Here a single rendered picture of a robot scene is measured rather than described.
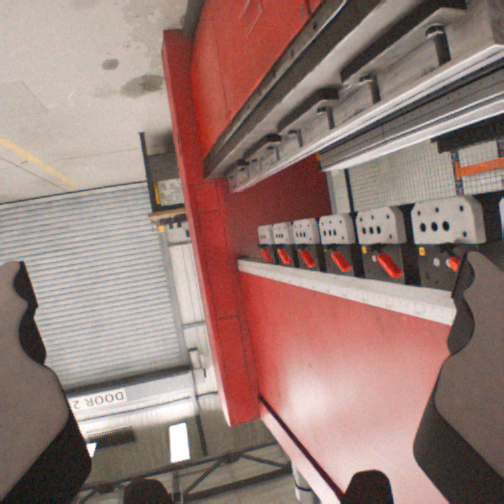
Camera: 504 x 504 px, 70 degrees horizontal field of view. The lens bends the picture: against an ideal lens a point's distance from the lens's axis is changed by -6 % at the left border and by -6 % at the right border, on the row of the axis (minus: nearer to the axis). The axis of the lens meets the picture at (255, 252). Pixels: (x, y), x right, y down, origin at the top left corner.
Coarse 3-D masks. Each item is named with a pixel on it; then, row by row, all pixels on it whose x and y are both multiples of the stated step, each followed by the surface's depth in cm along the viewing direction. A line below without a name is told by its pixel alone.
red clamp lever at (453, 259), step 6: (438, 246) 60; (444, 246) 60; (450, 246) 61; (456, 246) 61; (438, 252) 60; (444, 252) 60; (450, 252) 60; (450, 258) 59; (456, 258) 58; (450, 264) 59; (456, 264) 58
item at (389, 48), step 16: (432, 0) 51; (448, 0) 50; (464, 0) 51; (416, 16) 54; (432, 16) 52; (448, 16) 52; (400, 32) 59; (416, 32) 57; (368, 48) 67; (384, 48) 63; (400, 48) 62; (352, 64) 73; (368, 64) 69; (384, 64) 69; (352, 80) 76
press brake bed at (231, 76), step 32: (192, 0) 172; (224, 0) 122; (288, 0) 79; (320, 0) 68; (352, 0) 60; (192, 32) 202; (224, 32) 128; (256, 32) 100; (288, 32) 82; (320, 32) 71; (192, 64) 194; (224, 64) 135; (256, 64) 105; (288, 64) 86; (192, 96) 204; (224, 96) 143; (256, 96) 110; (224, 128) 151
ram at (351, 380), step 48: (288, 288) 144; (384, 288) 85; (288, 336) 154; (336, 336) 112; (384, 336) 88; (432, 336) 72; (288, 384) 165; (336, 384) 118; (384, 384) 91; (432, 384) 74; (336, 432) 124; (384, 432) 94; (336, 480) 130
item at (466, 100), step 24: (480, 72) 79; (432, 96) 95; (456, 96) 87; (480, 96) 81; (384, 120) 116; (408, 120) 105; (432, 120) 96; (456, 120) 92; (480, 120) 96; (336, 144) 146; (360, 144) 130; (384, 144) 118; (408, 144) 123; (336, 168) 160
